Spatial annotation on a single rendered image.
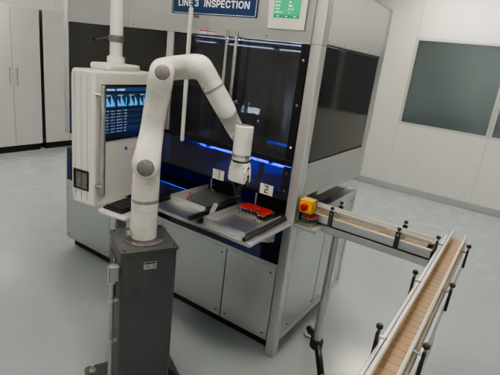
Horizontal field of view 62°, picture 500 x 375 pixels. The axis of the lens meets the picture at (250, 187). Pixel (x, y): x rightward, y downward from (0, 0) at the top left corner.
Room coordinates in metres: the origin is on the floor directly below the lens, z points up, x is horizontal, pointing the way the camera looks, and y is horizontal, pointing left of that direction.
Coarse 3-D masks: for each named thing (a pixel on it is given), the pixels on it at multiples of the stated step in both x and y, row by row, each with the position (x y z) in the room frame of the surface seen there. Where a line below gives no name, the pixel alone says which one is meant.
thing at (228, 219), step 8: (232, 208) 2.16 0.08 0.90; (208, 216) 1.99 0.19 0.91; (216, 216) 2.04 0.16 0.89; (224, 216) 2.08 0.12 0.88; (232, 216) 2.10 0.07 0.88; (240, 216) 2.11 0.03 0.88; (280, 216) 2.10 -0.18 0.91; (208, 224) 1.94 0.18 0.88; (216, 224) 1.92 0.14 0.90; (224, 224) 1.89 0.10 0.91; (232, 224) 1.98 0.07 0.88; (240, 224) 2.00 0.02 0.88; (248, 224) 2.01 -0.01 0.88; (256, 224) 2.02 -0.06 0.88; (264, 224) 1.97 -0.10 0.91; (232, 232) 1.86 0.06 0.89; (240, 232) 1.84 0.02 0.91; (248, 232) 1.84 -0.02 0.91
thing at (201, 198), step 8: (208, 184) 2.52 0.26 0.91; (184, 192) 2.33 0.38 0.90; (192, 192) 2.39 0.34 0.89; (200, 192) 2.43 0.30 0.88; (208, 192) 2.45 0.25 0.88; (216, 192) 2.47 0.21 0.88; (176, 200) 2.21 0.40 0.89; (184, 200) 2.18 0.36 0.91; (192, 200) 2.26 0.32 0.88; (200, 200) 2.28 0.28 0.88; (208, 200) 2.30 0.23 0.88; (216, 200) 2.31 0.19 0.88; (224, 200) 2.24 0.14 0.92; (200, 208) 2.11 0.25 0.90; (208, 208) 2.12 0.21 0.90
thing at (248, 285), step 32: (352, 192) 2.87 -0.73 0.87; (96, 224) 2.99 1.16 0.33; (128, 224) 2.79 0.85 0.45; (160, 224) 2.63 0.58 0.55; (192, 256) 2.47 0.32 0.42; (224, 256) 2.33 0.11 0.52; (256, 256) 2.22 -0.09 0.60; (320, 256) 2.54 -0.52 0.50; (192, 288) 2.45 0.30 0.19; (224, 288) 2.32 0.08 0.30; (256, 288) 2.20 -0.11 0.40; (288, 288) 2.16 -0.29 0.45; (320, 288) 2.63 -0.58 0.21; (256, 320) 2.18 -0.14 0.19; (288, 320) 2.24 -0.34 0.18
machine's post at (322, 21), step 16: (320, 0) 2.13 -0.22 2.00; (320, 16) 2.12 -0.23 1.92; (320, 32) 2.11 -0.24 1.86; (320, 48) 2.11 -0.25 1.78; (320, 64) 2.12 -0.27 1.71; (320, 80) 2.15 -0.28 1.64; (304, 96) 2.13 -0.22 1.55; (304, 112) 2.12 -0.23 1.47; (304, 128) 2.12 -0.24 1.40; (304, 144) 2.11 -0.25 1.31; (304, 160) 2.12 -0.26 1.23; (304, 176) 2.14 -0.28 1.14; (288, 208) 2.13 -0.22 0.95; (288, 240) 2.11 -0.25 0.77; (288, 256) 2.11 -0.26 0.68; (288, 272) 2.13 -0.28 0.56; (272, 304) 2.13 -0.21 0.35; (272, 320) 2.12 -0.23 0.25; (272, 336) 2.11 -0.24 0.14; (272, 352) 2.11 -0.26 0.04
